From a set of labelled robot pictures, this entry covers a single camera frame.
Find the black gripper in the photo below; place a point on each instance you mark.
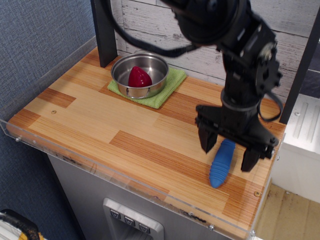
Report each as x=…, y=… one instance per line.
x=239, y=123

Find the blue handled metal spoon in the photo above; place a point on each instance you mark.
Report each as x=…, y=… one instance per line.
x=221, y=164

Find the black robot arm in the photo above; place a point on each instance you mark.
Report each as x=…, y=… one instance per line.
x=249, y=49

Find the white side cabinet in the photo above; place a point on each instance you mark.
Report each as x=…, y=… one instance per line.
x=297, y=166

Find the green cloth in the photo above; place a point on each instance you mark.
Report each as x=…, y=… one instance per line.
x=174, y=79

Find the steel pot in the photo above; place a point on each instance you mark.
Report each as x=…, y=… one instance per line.
x=155, y=66

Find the red pepper toy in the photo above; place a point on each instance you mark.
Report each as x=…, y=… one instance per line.
x=138, y=78

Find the silver dispenser panel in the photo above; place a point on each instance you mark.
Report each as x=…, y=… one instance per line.
x=127, y=224

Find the clear acrylic guard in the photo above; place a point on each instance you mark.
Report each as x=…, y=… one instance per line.
x=66, y=110

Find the grey toy fridge cabinet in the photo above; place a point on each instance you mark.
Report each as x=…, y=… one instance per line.
x=86, y=192

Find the yellow tape object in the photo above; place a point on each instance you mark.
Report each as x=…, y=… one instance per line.
x=31, y=236

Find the black right post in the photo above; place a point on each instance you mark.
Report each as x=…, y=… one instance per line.
x=302, y=70

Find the black post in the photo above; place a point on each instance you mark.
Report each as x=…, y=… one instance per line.
x=302, y=70
x=104, y=31

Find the black left post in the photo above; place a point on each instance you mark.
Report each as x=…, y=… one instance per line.
x=104, y=31

